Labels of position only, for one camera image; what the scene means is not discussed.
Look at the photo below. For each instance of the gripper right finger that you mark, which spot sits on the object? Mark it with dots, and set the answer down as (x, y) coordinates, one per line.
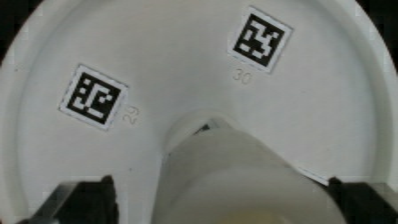
(363, 205)

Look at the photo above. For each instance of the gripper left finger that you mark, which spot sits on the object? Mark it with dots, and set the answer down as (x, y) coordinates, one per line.
(80, 204)

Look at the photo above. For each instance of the white cylindrical table leg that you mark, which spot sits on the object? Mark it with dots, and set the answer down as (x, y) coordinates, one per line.
(229, 184)

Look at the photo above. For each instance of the white round table top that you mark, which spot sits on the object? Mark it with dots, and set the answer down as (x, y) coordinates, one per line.
(126, 67)

